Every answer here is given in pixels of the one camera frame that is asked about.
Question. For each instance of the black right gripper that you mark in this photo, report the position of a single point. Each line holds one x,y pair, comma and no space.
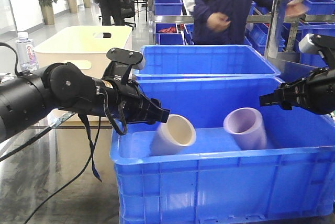
313,92

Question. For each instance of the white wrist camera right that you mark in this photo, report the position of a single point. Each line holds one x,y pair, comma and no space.
319,44

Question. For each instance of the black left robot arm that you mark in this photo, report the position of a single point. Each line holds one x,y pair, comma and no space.
30,97

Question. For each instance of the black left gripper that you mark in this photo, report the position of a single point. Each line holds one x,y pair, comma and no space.
128,104

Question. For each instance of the potted plant gold pot left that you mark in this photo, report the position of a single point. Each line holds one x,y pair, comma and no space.
47,11

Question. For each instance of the beige plastic cup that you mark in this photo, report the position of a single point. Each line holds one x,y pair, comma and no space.
173,136

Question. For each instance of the blue bin behind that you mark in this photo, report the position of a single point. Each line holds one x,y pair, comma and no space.
177,62

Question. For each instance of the metal shelf with blue bins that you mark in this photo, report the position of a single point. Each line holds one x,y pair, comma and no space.
174,10

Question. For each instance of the large blue front bin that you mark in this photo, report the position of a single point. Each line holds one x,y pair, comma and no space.
214,181

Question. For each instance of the lavender plastic cup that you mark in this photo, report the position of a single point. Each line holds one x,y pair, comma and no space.
247,128

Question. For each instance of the cream plastic basket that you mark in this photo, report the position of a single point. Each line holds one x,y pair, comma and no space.
84,46

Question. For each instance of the person in navy jacket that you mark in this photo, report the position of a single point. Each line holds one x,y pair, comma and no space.
221,22

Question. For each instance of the clear water bottle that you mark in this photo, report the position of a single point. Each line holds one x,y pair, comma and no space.
26,52

